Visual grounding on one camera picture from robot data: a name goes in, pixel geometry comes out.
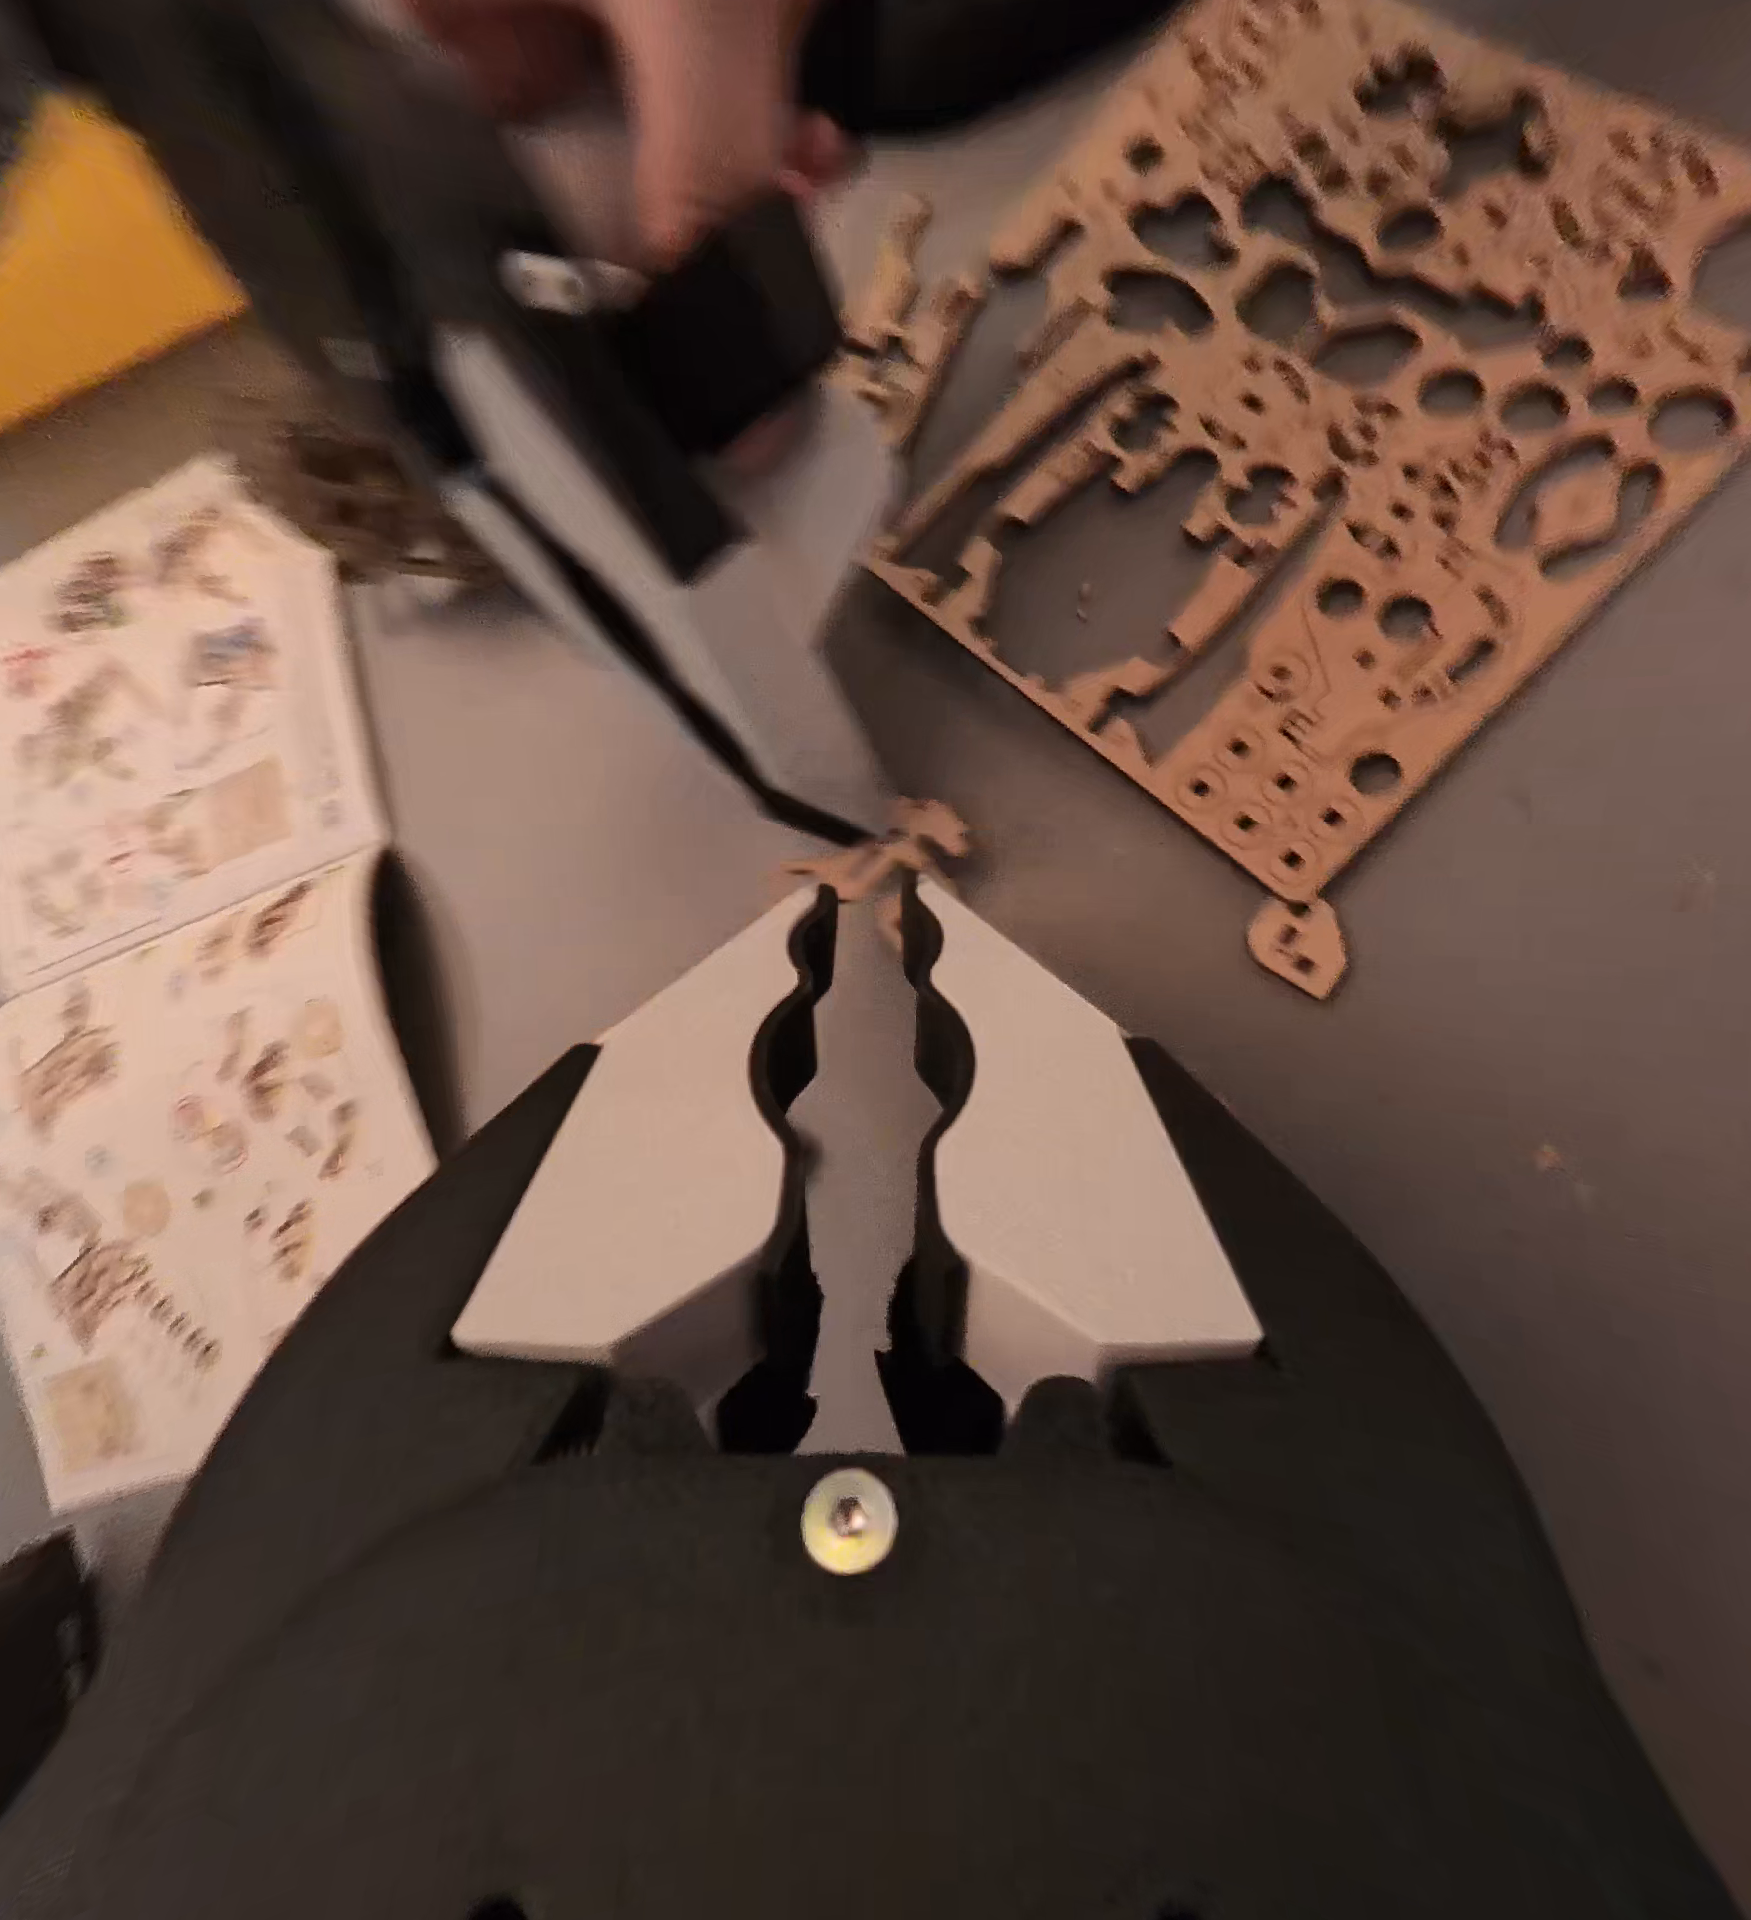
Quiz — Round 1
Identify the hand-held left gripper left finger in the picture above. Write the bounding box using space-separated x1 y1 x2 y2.
445 883 838 1450

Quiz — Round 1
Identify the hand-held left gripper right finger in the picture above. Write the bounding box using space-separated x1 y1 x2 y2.
885 877 1266 1434

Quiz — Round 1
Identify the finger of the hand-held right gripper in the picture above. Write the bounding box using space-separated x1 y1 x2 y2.
431 329 878 846

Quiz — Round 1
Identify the notched wooden part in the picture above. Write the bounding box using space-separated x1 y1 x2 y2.
782 801 969 950

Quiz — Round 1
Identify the wooden gear mechanism model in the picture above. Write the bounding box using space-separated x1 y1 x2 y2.
270 417 492 590

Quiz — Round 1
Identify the punched wooden parts sheet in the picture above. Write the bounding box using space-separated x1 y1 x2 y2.
823 0 1751 909

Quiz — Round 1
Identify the person's right hand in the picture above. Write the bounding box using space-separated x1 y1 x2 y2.
408 0 858 271

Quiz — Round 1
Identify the yellow plastic bin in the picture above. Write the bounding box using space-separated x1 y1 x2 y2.
0 90 249 476

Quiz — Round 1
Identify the small shield-shaped wooden piece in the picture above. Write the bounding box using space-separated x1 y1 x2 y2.
1245 899 1351 1002

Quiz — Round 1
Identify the illustrated instruction booklet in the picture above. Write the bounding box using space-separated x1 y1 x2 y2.
0 453 438 1513

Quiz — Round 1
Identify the narrow wooden frame strip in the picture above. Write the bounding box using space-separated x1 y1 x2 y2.
828 193 1001 451

